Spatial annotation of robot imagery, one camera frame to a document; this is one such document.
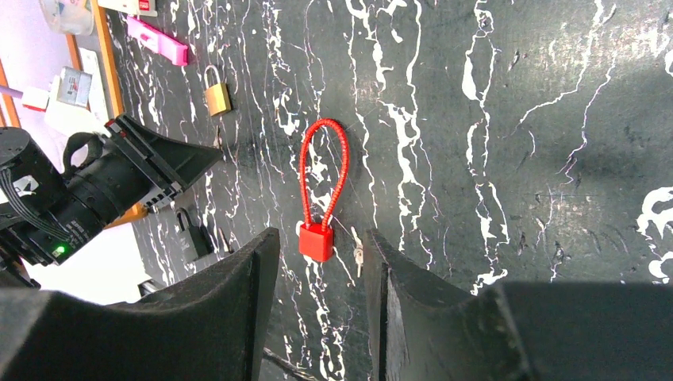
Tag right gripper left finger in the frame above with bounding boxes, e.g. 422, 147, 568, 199
1, 228, 280, 380

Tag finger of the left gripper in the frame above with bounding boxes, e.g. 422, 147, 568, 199
117, 114, 223, 195

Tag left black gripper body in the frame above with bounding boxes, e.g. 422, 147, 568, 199
1, 117, 176, 264

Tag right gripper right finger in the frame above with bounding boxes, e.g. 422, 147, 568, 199
363, 229, 672, 380

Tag brass padlock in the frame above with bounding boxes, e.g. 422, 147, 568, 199
204, 64, 233, 117

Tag black padlock key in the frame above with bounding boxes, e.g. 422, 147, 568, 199
217, 228, 234, 253

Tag small silver key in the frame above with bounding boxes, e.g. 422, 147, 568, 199
351, 227, 364, 278

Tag black padlock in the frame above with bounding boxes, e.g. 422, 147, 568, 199
175, 208, 213, 263

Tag pink plastic tool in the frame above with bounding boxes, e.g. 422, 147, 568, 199
126, 15, 188, 66

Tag orange wooden shelf rack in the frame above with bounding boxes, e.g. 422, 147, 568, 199
0, 0, 151, 229

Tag small white cardboard box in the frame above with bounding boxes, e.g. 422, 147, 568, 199
97, 0, 158, 17

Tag clear glass bowl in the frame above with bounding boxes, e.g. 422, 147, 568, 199
39, 0, 94, 36

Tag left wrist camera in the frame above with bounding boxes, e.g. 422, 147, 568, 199
21, 67, 110, 136

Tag red cable padlock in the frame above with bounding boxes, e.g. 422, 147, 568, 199
298, 117, 352, 264

